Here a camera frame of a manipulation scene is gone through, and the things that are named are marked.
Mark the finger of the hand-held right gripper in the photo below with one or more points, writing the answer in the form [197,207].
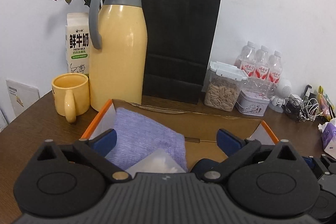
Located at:
[308,161]

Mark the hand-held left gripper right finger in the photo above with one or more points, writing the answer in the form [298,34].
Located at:
[228,142]

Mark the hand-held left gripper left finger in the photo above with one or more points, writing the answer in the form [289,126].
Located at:
[105,142]

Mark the red cardboard box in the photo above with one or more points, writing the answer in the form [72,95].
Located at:
[199,124]

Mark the navy zip case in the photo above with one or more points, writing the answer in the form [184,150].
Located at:
[203,166]

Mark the purple cloth pouch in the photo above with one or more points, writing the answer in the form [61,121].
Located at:
[141,132]

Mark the iridescent white plastic pouch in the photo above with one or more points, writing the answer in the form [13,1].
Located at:
[157,163]

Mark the purple tissue pack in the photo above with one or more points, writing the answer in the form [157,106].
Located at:
[329,136]

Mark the white floral tin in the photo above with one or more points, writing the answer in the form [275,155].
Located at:
[252,104]

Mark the clear container of seeds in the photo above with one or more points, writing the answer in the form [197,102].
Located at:
[223,92]

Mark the colourful snack packet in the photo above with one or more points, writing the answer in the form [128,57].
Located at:
[326,103]

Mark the yellow mug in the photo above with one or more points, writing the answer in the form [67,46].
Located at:
[69,92]

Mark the black charger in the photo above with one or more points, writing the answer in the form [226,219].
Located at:
[309,92]

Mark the white robot figurine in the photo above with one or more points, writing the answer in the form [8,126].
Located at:
[282,94]

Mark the water bottle with red label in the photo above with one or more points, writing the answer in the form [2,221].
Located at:
[262,66]
[275,69]
[246,61]

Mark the yellow thermos jug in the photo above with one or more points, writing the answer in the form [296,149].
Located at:
[118,56]

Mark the white milk carton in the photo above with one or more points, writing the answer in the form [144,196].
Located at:
[77,45]

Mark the black paper bag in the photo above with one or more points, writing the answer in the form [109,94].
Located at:
[178,43]

